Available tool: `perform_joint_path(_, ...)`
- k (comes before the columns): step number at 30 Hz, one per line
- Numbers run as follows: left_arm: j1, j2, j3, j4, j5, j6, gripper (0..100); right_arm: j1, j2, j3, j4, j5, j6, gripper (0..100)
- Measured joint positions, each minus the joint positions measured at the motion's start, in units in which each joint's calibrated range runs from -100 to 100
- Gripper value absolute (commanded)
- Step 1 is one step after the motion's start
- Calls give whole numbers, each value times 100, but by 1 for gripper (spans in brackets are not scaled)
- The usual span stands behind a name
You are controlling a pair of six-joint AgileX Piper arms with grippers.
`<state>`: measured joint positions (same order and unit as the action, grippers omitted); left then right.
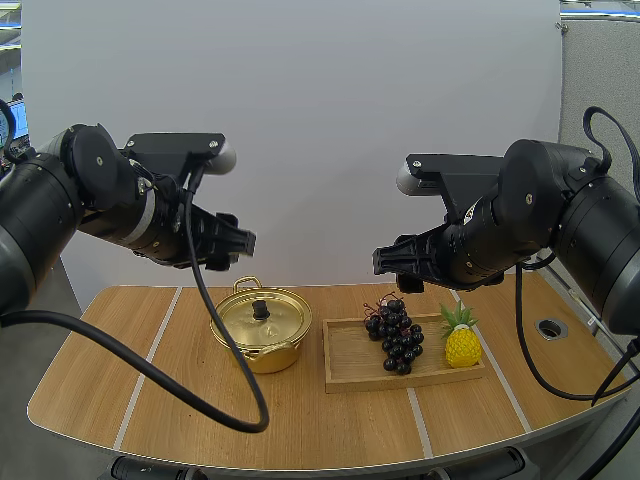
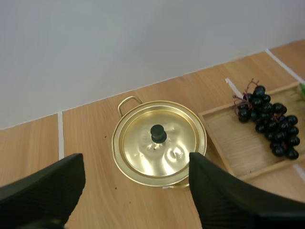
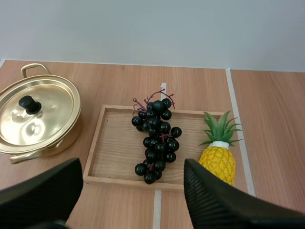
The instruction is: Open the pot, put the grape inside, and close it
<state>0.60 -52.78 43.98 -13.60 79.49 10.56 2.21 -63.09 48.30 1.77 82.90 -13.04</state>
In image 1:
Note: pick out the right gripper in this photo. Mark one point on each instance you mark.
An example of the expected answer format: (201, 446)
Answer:
(447, 255)

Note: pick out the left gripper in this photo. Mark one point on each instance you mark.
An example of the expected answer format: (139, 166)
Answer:
(170, 230)

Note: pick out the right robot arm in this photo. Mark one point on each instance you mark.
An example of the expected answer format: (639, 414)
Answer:
(600, 225)

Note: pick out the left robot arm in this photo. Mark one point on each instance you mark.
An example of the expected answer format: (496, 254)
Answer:
(40, 200)

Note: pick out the bunch of dark toy grapes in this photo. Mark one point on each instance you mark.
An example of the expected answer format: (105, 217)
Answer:
(395, 340)

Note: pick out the gold lid with black knob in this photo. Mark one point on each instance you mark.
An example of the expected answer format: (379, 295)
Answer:
(240, 325)

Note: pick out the yellow toy pineapple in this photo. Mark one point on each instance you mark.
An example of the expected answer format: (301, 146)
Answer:
(462, 350)

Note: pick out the shallow wooden tray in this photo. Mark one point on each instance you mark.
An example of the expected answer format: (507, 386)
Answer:
(350, 362)

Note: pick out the white backdrop board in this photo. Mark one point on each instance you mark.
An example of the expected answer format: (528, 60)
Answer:
(320, 75)

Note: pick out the grey partition panel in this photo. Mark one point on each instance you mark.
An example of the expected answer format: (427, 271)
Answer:
(600, 65)

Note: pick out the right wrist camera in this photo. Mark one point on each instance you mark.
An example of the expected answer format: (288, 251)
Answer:
(450, 167)

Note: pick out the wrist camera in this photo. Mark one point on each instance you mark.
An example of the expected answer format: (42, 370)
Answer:
(170, 147)
(450, 167)

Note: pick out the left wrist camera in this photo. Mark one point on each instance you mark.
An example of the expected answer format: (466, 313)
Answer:
(170, 147)

